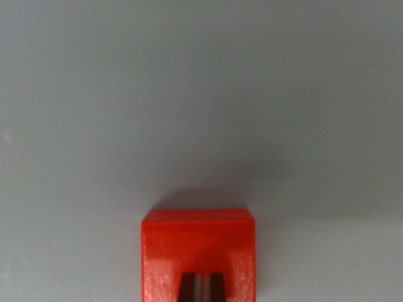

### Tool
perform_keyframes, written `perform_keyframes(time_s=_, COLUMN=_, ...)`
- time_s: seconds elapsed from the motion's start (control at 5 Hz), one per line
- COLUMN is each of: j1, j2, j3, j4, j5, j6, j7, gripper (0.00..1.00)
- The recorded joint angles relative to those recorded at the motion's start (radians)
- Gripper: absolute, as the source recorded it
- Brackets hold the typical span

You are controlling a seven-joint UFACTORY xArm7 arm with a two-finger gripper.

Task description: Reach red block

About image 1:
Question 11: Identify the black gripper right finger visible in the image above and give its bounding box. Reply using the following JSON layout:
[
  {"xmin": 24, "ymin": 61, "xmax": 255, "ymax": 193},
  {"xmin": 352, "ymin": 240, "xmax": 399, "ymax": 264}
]
[{"xmin": 203, "ymin": 272, "xmax": 229, "ymax": 302}]

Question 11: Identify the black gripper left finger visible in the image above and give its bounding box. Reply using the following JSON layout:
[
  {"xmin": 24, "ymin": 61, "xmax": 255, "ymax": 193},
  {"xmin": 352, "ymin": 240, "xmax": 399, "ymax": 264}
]
[{"xmin": 177, "ymin": 272, "xmax": 202, "ymax": 302}]

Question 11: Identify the red cube block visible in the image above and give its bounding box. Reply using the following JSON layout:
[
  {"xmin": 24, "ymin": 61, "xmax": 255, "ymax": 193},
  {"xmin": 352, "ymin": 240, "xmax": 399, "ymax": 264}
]
[{"xmin": 140, "ymin": 208, "xmax": 256, "ymax": 302}]

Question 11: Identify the white plastic tray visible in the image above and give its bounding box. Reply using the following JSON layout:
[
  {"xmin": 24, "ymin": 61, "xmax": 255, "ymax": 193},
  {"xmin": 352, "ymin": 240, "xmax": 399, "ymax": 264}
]
[{"xmin": 0, "ymin": 0, "xmax": 403, "ymax": 302}]

